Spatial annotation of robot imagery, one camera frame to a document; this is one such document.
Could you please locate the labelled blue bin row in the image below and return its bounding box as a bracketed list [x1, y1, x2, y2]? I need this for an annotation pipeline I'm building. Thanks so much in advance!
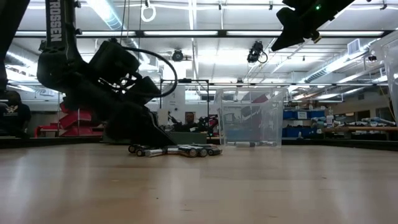
[283, 109, 326, 121]

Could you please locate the small clear plastic bin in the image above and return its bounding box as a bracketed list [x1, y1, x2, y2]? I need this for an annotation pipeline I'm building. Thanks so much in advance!
[213, 86, 289, 147]

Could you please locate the black table frame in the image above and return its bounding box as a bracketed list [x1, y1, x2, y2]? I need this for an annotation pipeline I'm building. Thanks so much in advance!
[0, 136, 398, 152]

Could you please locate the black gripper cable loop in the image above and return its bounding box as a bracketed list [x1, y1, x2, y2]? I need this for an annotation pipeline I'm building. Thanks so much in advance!
[119, 45, 178, 99]

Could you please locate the round black ceiling fixture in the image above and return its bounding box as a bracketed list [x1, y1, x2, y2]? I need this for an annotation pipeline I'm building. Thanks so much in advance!
[171, 49, 185, 63]

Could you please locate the large clear plastic bin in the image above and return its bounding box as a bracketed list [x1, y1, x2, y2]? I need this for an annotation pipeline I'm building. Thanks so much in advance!
[369, 30, 398, 125]

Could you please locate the wooden workbench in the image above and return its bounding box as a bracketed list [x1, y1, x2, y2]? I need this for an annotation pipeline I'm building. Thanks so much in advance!
[323, 125, 398, 132]

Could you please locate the white hanging ring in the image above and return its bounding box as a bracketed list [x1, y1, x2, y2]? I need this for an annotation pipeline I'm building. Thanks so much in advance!
[140, 0, 157, 23]

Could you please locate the person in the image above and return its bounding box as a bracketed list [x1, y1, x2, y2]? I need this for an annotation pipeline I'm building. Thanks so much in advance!
[0, 90, 32, 138]
[183, 111, 200, 131]

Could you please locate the plain blue bin row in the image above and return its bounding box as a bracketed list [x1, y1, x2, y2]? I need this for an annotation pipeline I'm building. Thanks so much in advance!
[282, 126, 324, 139]

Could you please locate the black overhead frame bar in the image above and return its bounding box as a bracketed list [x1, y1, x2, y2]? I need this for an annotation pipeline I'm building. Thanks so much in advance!
[14, 29, 395, 39]

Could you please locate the red storage bin rack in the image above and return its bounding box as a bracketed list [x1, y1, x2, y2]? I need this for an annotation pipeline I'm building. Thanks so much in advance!
[34, 102, 105, 138]

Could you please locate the white cabinet panel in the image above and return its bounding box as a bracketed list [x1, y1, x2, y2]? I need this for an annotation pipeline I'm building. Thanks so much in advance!
[161, 85, 187, 125]

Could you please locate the black overhead camera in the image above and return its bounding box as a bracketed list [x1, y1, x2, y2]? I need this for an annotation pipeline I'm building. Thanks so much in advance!
[246, 40, 269, 65]

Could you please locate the white ceiling vent box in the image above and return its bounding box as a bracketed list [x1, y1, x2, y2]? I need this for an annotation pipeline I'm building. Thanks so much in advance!
[347, 38, 361, 56]

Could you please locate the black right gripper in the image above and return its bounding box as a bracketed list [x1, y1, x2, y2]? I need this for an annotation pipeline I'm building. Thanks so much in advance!
[271, 0, 355, 51]

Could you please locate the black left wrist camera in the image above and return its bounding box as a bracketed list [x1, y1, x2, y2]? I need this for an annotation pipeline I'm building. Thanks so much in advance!
[88, 40, 141, 91]

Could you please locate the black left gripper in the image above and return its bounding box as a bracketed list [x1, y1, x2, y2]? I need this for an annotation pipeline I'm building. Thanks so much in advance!
[62, 76, 177, 147]

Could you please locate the spiral ceiling duct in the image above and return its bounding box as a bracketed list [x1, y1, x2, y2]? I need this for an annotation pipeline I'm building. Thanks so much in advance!
[303, 67, 330, 84]

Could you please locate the black rig frame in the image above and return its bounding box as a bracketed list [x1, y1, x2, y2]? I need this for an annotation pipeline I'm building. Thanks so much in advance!
[159, 78, 210, 125]

